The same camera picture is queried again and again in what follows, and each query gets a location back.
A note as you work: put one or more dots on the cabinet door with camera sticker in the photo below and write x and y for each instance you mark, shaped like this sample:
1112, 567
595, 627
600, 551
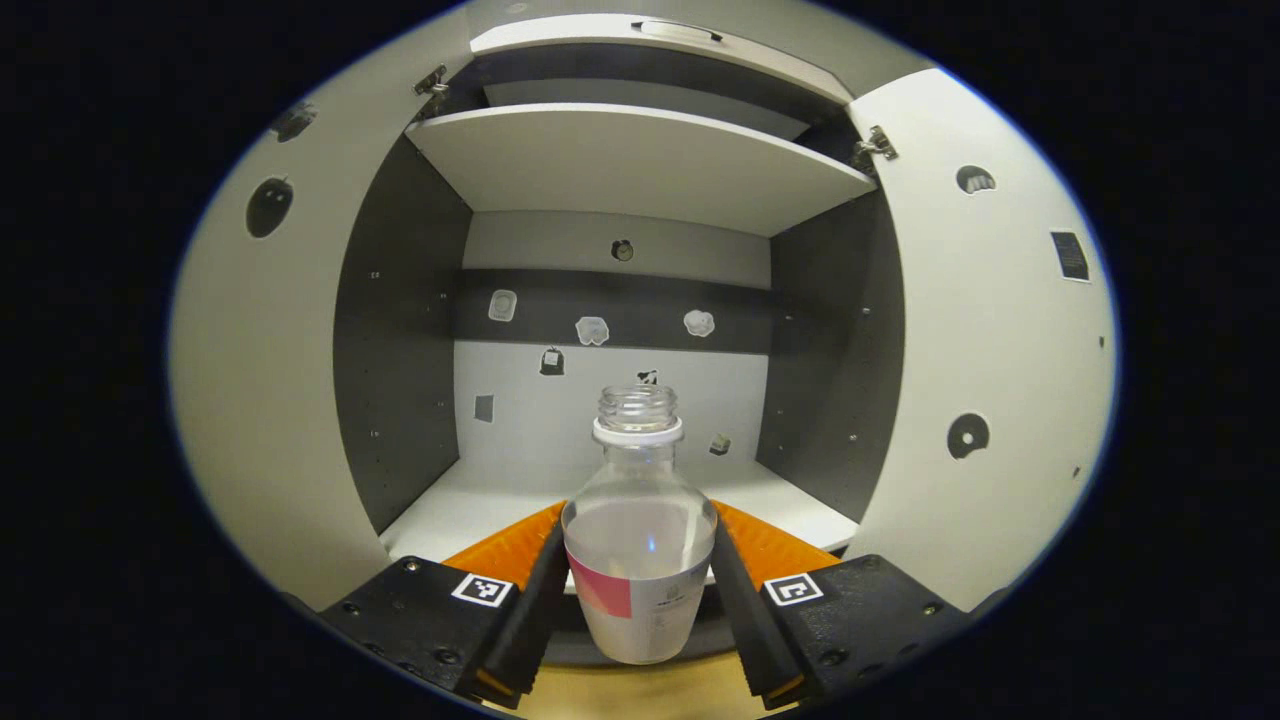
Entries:
280, 400

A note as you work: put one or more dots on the cabinet door with cherry sticker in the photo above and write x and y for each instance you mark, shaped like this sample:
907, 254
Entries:
990, 350

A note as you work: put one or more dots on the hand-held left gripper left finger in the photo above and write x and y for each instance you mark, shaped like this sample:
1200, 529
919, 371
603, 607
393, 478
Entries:
525, 620

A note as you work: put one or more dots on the white and grey cabinet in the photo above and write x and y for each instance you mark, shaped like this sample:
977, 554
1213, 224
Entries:
400, 350

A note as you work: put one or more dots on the clear plastic bottle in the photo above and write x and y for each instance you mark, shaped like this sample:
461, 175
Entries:
640, 540

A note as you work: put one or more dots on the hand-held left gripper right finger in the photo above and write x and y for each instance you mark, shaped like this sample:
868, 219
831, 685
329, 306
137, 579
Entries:
745, 620

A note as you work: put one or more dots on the metal door hinge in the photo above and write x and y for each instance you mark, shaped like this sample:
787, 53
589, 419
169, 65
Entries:
433, 82
874, 147

